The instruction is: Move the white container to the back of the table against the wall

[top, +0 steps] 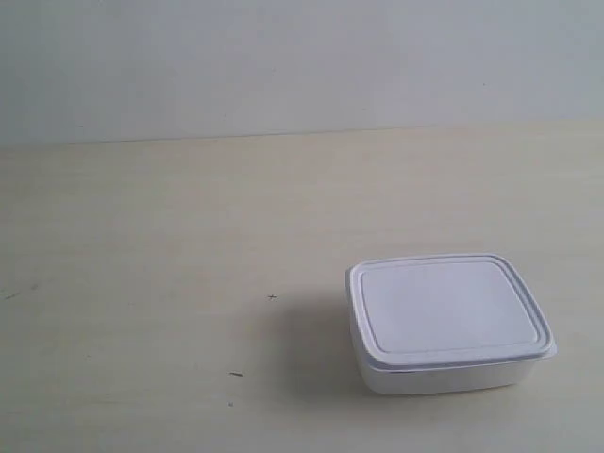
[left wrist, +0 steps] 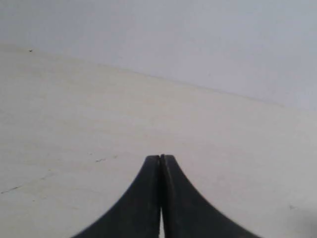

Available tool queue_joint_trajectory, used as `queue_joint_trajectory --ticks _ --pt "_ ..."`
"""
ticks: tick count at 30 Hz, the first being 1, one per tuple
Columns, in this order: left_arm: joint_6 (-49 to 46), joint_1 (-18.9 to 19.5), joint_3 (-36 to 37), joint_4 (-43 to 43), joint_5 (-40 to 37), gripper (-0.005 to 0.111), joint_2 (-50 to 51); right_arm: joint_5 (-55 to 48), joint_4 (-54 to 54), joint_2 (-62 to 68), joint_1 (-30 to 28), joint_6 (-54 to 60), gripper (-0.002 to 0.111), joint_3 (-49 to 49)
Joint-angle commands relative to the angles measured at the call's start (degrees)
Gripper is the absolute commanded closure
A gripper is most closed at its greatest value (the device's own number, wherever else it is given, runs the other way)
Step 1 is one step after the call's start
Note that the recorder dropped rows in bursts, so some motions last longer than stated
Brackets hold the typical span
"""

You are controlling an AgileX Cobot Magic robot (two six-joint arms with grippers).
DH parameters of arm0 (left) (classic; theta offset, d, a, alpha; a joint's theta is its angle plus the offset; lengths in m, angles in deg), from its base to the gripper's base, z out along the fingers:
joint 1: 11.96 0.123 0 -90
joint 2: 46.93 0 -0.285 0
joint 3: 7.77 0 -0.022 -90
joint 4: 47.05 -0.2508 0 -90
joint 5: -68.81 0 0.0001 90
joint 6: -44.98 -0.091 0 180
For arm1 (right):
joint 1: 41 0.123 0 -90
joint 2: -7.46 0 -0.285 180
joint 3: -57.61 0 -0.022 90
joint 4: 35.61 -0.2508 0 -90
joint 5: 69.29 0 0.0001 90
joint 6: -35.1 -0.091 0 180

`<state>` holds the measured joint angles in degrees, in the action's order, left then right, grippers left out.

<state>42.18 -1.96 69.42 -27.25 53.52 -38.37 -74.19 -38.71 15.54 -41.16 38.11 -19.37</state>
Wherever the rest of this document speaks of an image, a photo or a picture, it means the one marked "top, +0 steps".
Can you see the white lidded plastic container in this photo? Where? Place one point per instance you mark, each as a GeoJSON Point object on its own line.
{"type": "Point", "coordinates": [444, 324]}

